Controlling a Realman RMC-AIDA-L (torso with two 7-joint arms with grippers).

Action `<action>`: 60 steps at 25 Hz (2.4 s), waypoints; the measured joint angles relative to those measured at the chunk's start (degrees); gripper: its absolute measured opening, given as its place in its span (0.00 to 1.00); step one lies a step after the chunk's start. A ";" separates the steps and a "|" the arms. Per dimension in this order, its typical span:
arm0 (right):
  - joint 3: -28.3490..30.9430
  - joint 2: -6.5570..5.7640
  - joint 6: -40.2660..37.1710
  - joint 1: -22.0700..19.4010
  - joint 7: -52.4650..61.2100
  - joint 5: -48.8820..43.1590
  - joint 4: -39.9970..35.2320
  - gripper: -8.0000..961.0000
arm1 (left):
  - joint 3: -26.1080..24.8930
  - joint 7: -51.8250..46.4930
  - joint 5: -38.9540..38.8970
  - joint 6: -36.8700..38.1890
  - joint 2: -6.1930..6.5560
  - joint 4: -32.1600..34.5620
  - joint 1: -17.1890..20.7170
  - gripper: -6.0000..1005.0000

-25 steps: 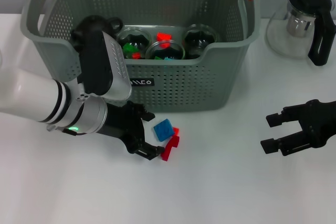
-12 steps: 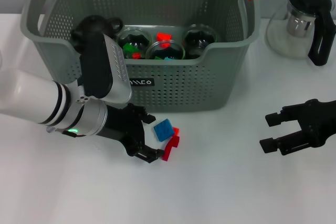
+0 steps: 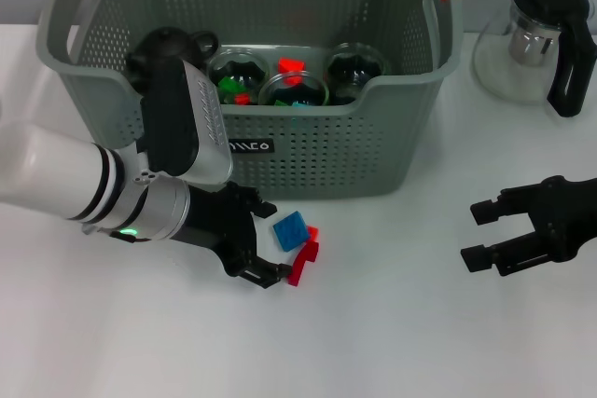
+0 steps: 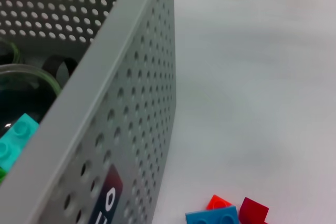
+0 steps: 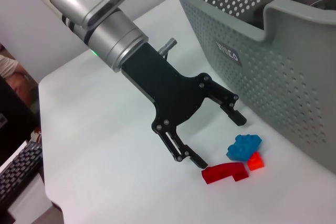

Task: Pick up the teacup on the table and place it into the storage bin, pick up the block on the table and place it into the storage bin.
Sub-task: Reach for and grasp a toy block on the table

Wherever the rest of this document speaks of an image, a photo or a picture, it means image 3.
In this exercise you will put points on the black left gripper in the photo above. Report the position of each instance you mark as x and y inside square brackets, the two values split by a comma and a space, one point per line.
[219, 221]

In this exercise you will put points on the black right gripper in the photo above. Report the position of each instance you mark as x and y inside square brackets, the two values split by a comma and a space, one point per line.
[569, 216]

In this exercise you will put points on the blue square brick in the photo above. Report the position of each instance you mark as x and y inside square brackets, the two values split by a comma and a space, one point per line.
[291, 231]

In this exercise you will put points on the dark red curved brick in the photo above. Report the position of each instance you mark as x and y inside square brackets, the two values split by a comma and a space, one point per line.
[301, 267]

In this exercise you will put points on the small red square brick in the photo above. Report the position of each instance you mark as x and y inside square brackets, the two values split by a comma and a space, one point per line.
[241, 100]

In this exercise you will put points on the green arch brick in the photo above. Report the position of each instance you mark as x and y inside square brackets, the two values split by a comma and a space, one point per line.
[229, 88]

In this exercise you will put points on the glass teacup black sleeve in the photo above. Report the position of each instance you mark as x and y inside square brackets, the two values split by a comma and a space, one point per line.
[354, 69]
[298, 88]
[247, 67]

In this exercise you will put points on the red slope brick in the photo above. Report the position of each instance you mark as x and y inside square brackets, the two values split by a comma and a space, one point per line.
[290, 64]

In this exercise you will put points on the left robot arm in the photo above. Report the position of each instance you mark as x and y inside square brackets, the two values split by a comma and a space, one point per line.
[70, 174]

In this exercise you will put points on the grey perforated storage bin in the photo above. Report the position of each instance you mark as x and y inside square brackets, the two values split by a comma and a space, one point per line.
[350, 151]

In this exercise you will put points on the small red round brick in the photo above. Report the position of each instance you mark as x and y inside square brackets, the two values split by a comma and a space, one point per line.
[313, 232]

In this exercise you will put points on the black clay teapot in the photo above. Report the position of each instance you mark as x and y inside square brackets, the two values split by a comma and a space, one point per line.
[163, 46]

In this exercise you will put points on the glass pitcher black lid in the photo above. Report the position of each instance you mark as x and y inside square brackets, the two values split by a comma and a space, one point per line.
[550, 2]

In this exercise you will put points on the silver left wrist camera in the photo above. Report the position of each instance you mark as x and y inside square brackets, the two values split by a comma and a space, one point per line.
[186, 127]

